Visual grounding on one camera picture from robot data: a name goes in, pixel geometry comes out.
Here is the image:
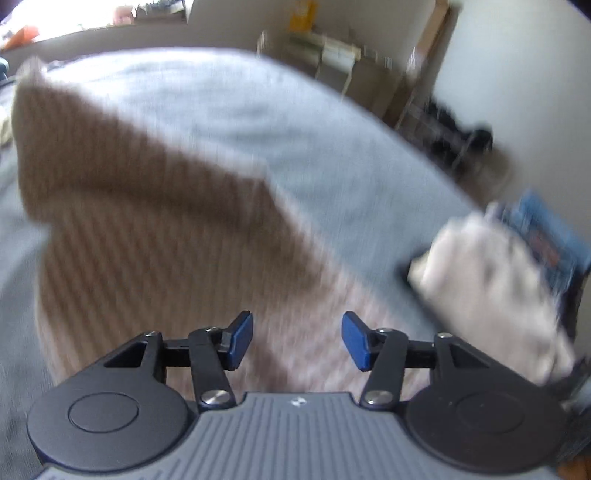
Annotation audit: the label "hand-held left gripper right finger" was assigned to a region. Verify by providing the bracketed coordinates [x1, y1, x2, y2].
[340, 311, 491, 411]

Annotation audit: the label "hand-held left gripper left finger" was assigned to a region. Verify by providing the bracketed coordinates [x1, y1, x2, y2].
[103, 309, 256, 412]

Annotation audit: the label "beige ribbed sweater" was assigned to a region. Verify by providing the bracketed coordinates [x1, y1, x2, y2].
[11, 58, 435, 402]

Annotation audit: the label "folded cream garment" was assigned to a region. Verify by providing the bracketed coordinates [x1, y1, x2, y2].
[409, 215, 578, 386]

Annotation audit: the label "folded blue jeans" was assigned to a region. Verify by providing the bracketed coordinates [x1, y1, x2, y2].
[487, 188, 591, 296]

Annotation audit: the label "black garment pile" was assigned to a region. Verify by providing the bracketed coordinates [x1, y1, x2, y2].
[424, 92, 495, 160]

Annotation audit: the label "cluttered shelf unit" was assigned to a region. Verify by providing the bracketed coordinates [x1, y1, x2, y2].
[256, 30, 403, 118]

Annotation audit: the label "crumpled beige garment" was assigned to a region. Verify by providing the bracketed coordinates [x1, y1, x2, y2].
[0, 105, 16, 149]

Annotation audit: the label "yellow bag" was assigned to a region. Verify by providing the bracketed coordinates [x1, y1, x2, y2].
[288, 0, 320, 31]

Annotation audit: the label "dark clutter on sill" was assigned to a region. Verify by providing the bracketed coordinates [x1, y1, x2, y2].
[134, 0, 186, 20]

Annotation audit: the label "orange thing on sill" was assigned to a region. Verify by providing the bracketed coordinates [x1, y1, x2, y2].
[0, 27, 41, 49]

